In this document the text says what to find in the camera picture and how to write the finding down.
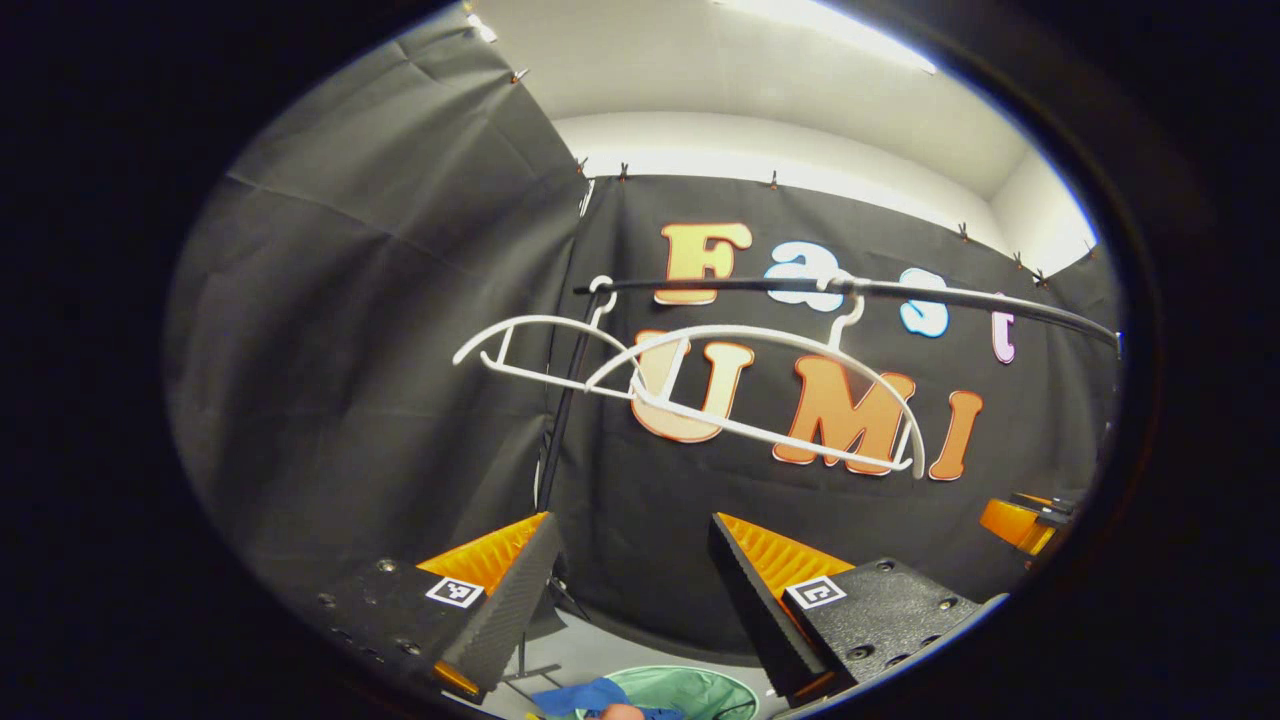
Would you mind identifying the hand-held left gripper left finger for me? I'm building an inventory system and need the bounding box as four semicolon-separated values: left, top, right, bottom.
298;511;567;707

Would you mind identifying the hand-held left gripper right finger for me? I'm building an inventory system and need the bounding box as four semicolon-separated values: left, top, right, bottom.
706;512;1011;709

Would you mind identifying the green laundry hamper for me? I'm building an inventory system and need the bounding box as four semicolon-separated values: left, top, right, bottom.
573;665;761;720

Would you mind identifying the blue corduroy jacket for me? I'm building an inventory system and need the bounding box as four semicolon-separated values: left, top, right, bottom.
530;677;687;720

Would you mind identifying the white plastic hanger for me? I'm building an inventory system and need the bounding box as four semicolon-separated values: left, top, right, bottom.
452;275;643;402
585;280;928;480

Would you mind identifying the black clothes rack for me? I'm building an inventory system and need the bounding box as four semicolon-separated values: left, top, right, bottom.
497;277;1121;691

